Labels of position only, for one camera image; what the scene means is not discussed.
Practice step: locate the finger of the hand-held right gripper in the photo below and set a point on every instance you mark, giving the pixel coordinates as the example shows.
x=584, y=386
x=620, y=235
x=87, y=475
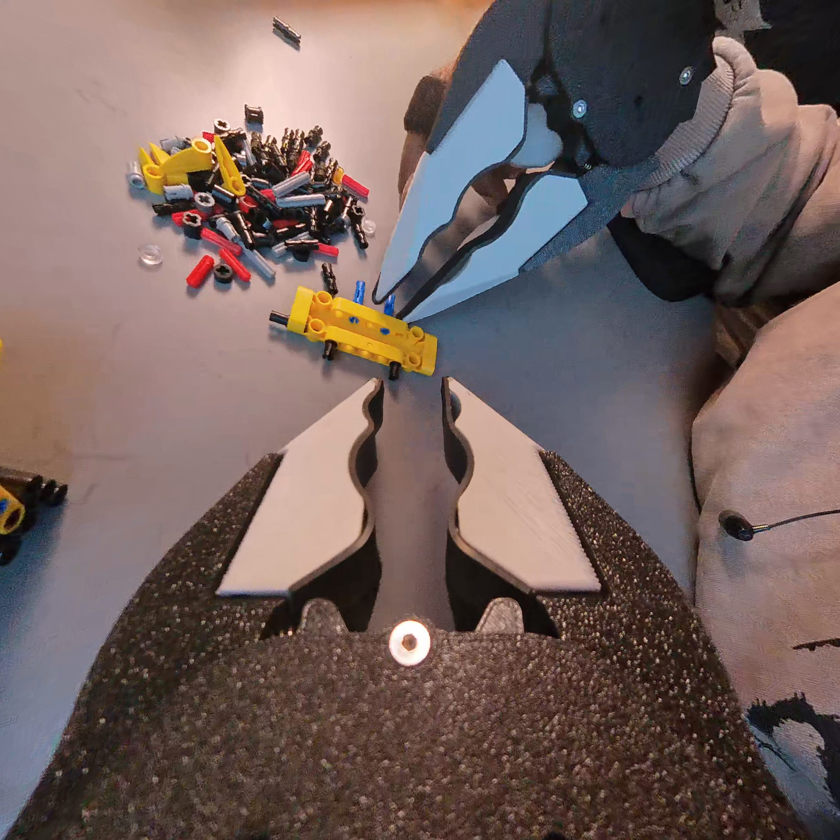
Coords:
x=459, y=151
x=525, y=236

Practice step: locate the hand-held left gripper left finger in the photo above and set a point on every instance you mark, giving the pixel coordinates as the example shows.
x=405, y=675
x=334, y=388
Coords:
x=295, y=525

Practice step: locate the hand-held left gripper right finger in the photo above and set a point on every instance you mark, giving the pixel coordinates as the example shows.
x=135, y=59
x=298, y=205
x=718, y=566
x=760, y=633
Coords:
x=518, y=525

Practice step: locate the yellow gear block assembly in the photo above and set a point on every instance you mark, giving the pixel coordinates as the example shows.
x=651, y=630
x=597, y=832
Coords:
x=367, y=328

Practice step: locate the person's right forearm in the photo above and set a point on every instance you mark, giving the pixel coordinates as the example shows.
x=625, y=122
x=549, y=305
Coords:
x=722, y=197

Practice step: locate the grey desk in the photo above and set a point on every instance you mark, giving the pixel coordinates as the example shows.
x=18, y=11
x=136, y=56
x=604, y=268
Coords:
x=131, y=394

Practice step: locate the person's right hand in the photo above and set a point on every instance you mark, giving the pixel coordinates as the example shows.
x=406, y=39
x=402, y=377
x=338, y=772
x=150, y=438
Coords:
x=412, y=164

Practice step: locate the black pad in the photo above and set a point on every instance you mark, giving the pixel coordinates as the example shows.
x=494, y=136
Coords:
x=663, y=269

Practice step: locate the short black pin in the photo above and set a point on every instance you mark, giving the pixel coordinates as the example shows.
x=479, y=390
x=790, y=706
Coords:
x=329, y=279

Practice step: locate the pile of small building pieces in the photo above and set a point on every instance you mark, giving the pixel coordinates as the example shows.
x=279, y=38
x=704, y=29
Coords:
x=262, y=197

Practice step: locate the black round connector piece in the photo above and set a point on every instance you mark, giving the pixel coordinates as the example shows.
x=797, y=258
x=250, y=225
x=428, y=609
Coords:
x=254, y=113

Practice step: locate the grey double pin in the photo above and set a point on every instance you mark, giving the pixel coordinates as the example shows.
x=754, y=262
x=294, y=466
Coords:
x=287, y=30

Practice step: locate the person's beige hoodie torso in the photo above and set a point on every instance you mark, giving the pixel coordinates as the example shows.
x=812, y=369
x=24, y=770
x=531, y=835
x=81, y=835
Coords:
x=774, y=459

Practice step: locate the yellow black robot model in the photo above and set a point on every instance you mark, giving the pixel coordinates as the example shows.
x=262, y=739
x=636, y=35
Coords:
x=13, y=515

